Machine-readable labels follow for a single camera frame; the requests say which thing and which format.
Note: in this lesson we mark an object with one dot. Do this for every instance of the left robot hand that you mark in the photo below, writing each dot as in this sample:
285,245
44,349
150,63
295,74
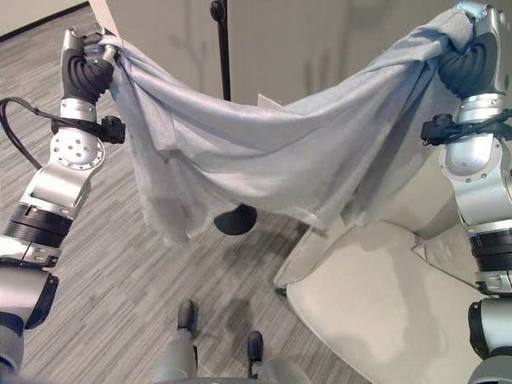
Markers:
86,68

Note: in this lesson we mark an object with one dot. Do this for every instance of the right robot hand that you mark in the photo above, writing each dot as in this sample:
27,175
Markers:
470,66

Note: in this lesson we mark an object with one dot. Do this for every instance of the light grey garment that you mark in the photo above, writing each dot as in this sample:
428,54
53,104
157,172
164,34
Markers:
248,148

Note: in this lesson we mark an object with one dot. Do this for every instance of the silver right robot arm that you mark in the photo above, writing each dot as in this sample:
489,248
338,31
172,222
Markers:
478,192

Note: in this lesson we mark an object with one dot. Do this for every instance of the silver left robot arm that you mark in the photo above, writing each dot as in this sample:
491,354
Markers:
48,192

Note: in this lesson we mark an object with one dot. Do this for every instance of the black clothes rack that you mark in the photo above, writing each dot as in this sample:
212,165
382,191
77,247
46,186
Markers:
224,80

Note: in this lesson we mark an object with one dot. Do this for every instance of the cream white sofa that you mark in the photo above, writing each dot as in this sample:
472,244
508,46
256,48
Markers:
384,272

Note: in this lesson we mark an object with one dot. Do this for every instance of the silver robot right leg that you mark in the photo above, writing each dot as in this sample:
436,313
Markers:
264,360

